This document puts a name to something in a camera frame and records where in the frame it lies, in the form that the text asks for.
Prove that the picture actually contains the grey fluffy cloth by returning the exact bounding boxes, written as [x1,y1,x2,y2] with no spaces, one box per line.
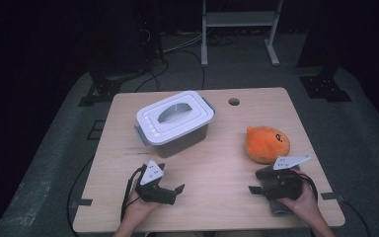
[256,164,302,217]

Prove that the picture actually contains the right hand-held gripper cable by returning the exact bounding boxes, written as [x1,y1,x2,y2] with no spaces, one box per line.
[295,172,319,201]

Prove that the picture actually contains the black stand base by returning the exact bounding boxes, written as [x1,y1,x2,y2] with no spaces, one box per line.
[78,78,123,108]
[299,67,353,103]

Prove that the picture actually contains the white box lid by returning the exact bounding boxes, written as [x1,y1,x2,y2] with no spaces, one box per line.
[135,90,216,146]

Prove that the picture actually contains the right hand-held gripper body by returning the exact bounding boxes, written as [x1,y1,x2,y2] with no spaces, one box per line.
[261,155,311,200]

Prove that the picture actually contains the hand-held gripper cable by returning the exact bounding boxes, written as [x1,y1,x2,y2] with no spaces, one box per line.
[295,172,319,201]
[120,165,146,223]

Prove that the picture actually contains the left hand-held gripper cable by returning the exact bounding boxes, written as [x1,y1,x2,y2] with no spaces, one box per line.
[120,165,146,223]

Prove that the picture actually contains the black floor cable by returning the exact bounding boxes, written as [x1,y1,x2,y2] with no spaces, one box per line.
[66,157,95,237]
[134,48,207,93]
[341,197,372,237]

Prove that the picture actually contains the white floor cables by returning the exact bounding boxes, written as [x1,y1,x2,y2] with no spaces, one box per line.
[162,32,205,54]

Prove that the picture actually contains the orange plush toy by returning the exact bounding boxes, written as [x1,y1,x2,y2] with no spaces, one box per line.
[245,125,291,165]

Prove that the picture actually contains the person's right hand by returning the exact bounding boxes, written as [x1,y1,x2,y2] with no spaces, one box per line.
[277,182,320,223]

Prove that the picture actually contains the person's left hand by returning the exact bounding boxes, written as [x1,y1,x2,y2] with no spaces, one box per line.
[124,189,162,218]

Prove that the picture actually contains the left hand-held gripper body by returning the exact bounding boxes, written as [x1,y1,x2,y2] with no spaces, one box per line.
[134,159,179,205]

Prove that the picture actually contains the black table edge clip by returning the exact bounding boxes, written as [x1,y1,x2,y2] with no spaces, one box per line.
[69,197,94,210]
[320,192,344,202]

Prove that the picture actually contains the white metal stand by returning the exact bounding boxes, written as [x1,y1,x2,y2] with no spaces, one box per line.
[200,0,284,67]

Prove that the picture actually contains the brown transparent storage box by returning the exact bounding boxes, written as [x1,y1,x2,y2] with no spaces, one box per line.
[133,96,216,159]

